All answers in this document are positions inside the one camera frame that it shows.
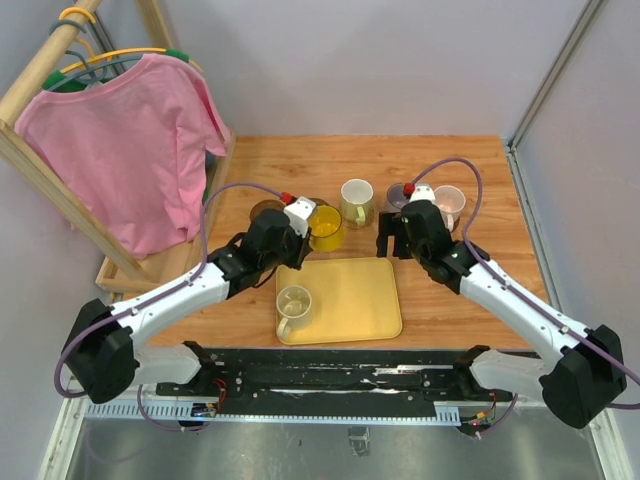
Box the purple translucent mug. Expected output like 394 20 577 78
386 183 411 212

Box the large woven rattan coaster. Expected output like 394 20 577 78
340 200 374 229

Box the white mug green handle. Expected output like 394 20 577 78
341 179 374 203

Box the brown wooden coaster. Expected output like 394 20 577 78
311 198 330 209
249 200 289 227

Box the pink translucent cup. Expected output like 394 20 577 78
434 185 466 232

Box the cream mug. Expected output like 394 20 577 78
276 285 313 341

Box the yellow transparent cup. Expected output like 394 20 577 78
309 205 344 253

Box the yellow plastic tray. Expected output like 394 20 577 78
276 257 403 346

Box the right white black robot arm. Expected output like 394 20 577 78
376 200 628 429

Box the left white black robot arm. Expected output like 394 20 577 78
63 203 316 404

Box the wooden clothes rack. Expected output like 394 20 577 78
1 1 235 292

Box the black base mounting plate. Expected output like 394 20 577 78
156 348 511 419

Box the pink t-shirt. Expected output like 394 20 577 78
14 54 230 258

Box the grey teal hanger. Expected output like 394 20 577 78
41 9 143 92

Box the yellow green hanger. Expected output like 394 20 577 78
60 1 203 77

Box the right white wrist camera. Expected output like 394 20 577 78
403 183 435 203

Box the aluminium frame rail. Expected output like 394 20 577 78
504 0 608 154

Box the white slotted cable duct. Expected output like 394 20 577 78
84 402 461 426

